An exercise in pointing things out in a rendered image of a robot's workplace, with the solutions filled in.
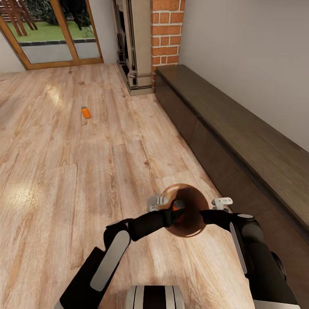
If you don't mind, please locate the trash can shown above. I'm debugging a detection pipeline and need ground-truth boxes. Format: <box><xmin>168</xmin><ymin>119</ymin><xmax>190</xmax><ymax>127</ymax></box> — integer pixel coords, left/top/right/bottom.
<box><xmin>157</xmin><ymin>183</ymin><xmax>209</xmax><ymax>238</ymax></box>

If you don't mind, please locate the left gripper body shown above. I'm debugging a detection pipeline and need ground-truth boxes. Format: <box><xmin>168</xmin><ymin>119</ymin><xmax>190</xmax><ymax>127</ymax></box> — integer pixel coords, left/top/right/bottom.
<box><xmin>141</xmin><ymin>206</ymin><xmax>173</xmax><ymax>235</ymax></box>

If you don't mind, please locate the can of soda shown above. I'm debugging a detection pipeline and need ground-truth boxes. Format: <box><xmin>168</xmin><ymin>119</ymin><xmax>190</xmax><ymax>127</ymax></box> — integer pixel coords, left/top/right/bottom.
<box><xmin>173</xmin><ymin>200</ymin><xmax>185</xmax><ymax>223</ymax></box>
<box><xmin>81</xmin><ymin>106</ymin><xmax>91</xmax><ymax>118</ymax></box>

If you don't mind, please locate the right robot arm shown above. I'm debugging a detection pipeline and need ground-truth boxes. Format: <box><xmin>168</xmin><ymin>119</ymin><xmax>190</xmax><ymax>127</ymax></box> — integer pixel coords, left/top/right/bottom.
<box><xmin>200</xmin><ymin>197</ymin><xmax>300</xmax><ymax>309</ymax></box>

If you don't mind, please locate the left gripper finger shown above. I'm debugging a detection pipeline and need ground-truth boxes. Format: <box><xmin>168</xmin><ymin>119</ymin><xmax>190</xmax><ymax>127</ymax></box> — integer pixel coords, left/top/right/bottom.
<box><xmin>170</xmin><ymin>208</ymin><xmax>187</xmax><ymax>224</ymax></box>

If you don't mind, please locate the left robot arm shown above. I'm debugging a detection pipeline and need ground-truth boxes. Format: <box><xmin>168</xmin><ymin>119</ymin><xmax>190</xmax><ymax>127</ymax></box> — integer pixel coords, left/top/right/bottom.
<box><xmin>53</xmin><ymin>196</ymin><xmax>187</xmax><ymax>309</ymax></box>

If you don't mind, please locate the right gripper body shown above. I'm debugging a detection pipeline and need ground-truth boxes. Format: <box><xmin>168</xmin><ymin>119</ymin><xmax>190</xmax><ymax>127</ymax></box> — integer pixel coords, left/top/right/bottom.
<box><xmin>202</xmin><ymin>208</ymin><xmax>229</xmax><ymax>228</ymax></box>

